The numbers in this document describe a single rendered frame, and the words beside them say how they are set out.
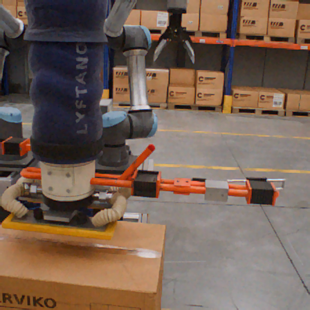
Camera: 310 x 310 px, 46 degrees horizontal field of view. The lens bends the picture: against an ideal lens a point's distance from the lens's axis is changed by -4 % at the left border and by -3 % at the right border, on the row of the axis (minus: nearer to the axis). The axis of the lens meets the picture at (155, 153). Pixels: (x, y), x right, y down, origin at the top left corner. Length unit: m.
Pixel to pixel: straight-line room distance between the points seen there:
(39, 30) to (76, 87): 0.18
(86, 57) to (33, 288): 0.68
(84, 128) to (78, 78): 0.14
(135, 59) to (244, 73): 8.13
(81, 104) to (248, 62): 8.88
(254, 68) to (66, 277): 9.03
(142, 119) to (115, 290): 0.87
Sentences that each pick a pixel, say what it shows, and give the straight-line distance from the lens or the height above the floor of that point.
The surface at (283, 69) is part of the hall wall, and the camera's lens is 10.06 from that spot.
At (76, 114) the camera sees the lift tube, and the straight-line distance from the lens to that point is 1.06.
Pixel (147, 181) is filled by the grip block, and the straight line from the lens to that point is 1.11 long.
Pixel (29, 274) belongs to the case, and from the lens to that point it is 1.18.
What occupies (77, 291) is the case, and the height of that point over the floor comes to 0.92.
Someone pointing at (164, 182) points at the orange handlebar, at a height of 1.18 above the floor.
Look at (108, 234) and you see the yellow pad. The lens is 1.10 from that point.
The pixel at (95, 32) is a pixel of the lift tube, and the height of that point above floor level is 1.63.
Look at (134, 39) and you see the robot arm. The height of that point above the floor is 1.60.
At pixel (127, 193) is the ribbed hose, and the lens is 1.21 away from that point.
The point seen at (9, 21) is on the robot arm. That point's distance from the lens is 1.80.
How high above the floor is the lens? 1.63
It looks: 18 degrees down
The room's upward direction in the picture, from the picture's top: 3 degrees clockwise
